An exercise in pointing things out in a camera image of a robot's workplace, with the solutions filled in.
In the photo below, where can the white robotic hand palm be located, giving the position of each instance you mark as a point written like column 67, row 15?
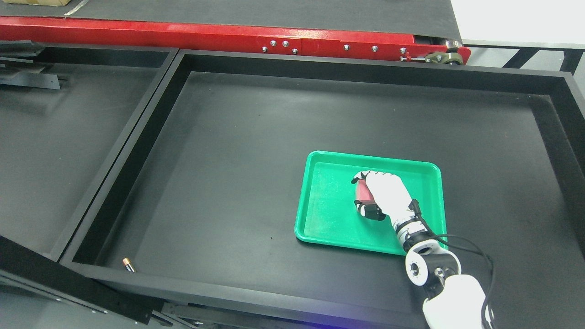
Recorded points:
column 391, row 196

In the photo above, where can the red conveyor frame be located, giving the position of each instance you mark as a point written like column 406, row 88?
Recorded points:
column 235, row 38

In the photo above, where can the black white robotic thumb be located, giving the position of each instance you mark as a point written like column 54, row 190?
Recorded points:
column 369, row 210

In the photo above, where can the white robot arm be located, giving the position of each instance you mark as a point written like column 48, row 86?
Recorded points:
column 454, row 300

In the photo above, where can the pink foam block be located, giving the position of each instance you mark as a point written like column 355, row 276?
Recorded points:
column 363, row 194

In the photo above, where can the black metal shelf right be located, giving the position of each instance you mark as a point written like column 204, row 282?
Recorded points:
column 234, row 189

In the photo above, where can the small battery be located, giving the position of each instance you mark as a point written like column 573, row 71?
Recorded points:
column 128, row 265

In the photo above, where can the black white robotic fingers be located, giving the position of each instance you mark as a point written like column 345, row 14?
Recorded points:
column 371, row 177

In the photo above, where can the green plastic tray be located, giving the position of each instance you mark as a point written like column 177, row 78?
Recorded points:
column 327, row 214

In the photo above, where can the black metal shelf left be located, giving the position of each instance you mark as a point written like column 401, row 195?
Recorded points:
column 61, row 133

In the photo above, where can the black metal shelf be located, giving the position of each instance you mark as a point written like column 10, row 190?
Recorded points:
column 234, row 189
column 61, row 133

